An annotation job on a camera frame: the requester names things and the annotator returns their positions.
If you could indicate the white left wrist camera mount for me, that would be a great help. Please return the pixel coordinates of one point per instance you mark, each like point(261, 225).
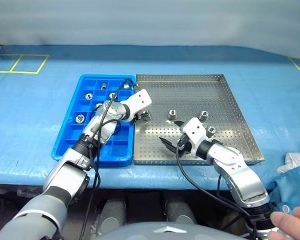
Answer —
point(140, 100)

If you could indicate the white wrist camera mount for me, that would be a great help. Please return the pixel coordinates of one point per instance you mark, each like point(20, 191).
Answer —
point(195, 128)
point(140, 100)

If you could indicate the metal roller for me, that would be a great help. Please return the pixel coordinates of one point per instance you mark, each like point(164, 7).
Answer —
point(98, 105)
point(79, 118)
point(104, 86)
point(112, 95)
point(126, 86)
point(146, 115)
point(211, 131)
point(88, 96)

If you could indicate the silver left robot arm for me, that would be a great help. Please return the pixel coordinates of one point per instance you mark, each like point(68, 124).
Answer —
point(65, 170)

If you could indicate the person's bare hand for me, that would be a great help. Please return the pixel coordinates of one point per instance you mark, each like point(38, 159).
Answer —
point(285, 221)

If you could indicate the blue plastic compartment tray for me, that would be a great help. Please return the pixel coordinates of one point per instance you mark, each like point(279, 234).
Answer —
point(70, 140)

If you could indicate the perforated steel tray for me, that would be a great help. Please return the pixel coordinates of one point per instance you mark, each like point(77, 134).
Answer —
point(190, 95)

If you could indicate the metal nut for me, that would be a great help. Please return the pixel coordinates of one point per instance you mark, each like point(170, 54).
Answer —
point(172, 115)
point(203, 116)

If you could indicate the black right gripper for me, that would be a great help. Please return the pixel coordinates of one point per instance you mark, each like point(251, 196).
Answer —
point(183, 147)

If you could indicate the grey robot torso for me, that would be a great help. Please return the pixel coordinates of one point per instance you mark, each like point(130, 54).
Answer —
point(165, 232)

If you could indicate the dark rounded shape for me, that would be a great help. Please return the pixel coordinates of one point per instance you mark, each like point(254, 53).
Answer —
point(180, 212)
point(112, 212)

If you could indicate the white cloth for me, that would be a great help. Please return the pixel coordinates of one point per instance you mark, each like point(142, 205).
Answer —
point(293, 160)

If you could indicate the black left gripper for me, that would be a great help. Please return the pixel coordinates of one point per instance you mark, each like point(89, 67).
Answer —
point(135, 117)

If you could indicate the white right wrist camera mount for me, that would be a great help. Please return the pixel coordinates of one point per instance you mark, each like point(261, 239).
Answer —
point(195, 128)

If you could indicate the blue garment sleeve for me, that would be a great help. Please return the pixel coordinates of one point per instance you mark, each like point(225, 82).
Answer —
point(292, 187)

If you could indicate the blue plastic table cover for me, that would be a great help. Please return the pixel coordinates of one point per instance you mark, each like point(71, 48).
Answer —
point(27, 112)

